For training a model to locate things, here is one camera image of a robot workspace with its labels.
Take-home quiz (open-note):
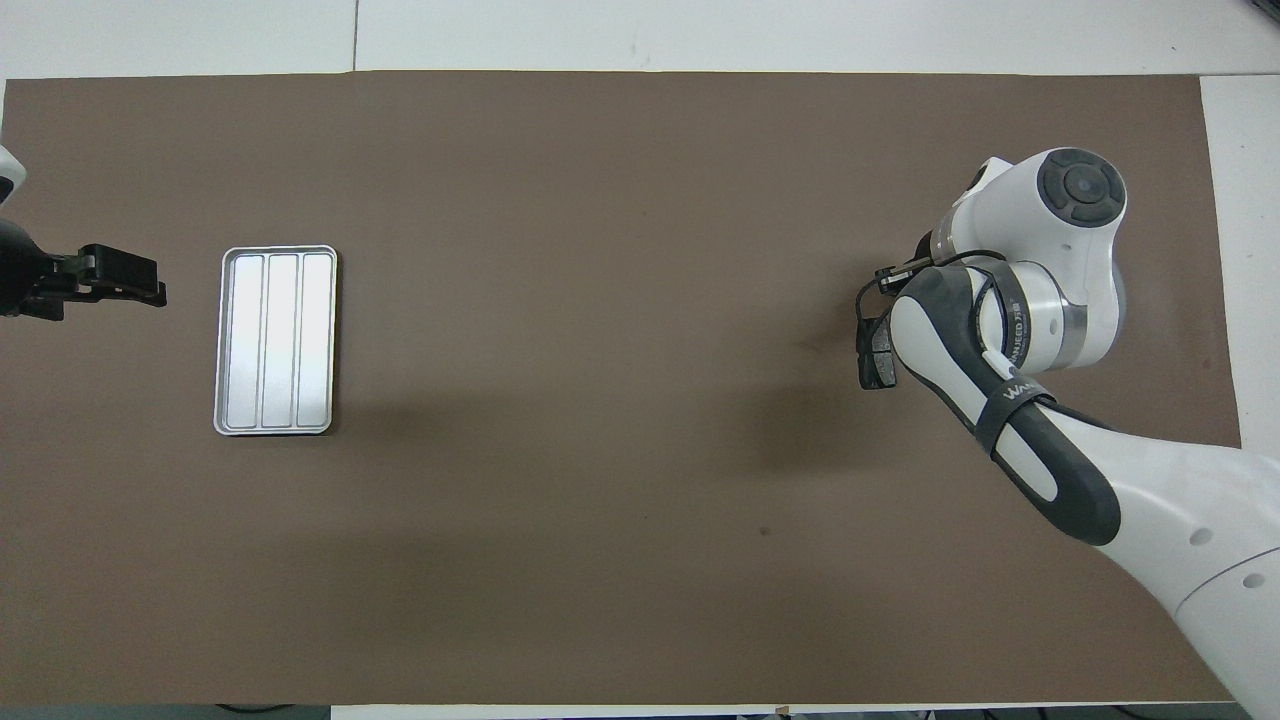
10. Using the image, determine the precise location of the silver metal tray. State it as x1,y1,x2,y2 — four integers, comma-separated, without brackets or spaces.
213,245,338,437

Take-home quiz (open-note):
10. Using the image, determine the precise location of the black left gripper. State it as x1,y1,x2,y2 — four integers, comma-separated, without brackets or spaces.
0,218,168,322

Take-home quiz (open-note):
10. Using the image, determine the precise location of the brown table mat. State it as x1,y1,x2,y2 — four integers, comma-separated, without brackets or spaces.
0,70,1256,706

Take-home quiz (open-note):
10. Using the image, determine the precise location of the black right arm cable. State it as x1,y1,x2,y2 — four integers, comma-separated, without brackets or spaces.
855,250,1013,331

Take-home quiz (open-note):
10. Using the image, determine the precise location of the grey rectangular brake pad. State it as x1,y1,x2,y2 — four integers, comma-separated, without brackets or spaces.
856,315,901,391

